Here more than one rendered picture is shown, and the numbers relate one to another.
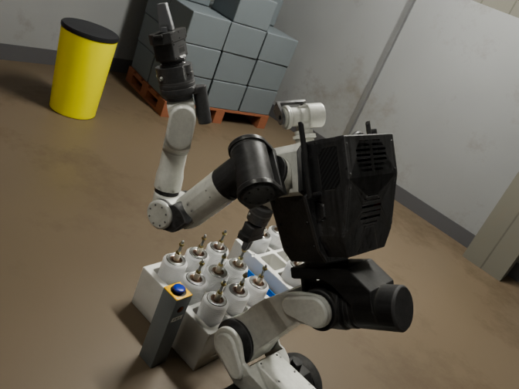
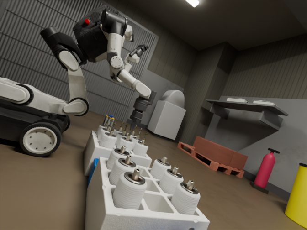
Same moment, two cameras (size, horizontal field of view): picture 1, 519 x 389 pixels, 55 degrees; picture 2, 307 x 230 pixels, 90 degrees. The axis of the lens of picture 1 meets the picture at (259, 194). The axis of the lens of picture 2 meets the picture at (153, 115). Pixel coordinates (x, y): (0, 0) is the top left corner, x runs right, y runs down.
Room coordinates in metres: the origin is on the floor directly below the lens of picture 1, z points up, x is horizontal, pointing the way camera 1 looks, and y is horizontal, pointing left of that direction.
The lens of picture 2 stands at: (2.35, -0.86, 0.47)
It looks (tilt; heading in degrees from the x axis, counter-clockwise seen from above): 0 degrees down; 122
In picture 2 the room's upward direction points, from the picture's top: 21 degrees clockwise
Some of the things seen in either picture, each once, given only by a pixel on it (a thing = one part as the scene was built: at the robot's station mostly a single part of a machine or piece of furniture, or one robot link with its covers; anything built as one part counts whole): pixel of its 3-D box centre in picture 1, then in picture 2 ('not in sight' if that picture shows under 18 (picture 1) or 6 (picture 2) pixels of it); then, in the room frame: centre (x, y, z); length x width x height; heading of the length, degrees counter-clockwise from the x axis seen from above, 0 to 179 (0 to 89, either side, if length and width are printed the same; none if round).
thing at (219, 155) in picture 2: not in sight; (209, 151); (1.84, 2.41, 0.20); 1.14 x 0.75 x 0.39; 146
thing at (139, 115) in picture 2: (255, 224); (138, 112); (1.72, -0.03, 0.45); 0.13 x 0.10 x 0.12; 147
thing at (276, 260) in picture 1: (283, 271); (139, 203); (2.07, -0.25, 0.09); 0.39 x 0.39 x 0.18; 55
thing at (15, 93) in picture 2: not in sight; (15, 91); (1.02, -0.47, 0.28); 0.21 x 0.20 x 0.13; 56
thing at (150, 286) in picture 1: (205, 302); (115, 154); (1.62, 0.03, 0.09); 0.39 x 0.39 x 0.18; 58
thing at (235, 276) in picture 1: (230, 282); (122, 152); (1.72, -0.03, 0.16); 0.10 x 0.10 x 0.18
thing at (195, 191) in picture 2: not in sight; (189, 188); (2.23, -0.22, 0.25); 0.08 x 0.08 x 0.01
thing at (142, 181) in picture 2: not in sight; (134, 178); (2.10, -0.41, 0.25); 0.08 x 0.08 x 0.01
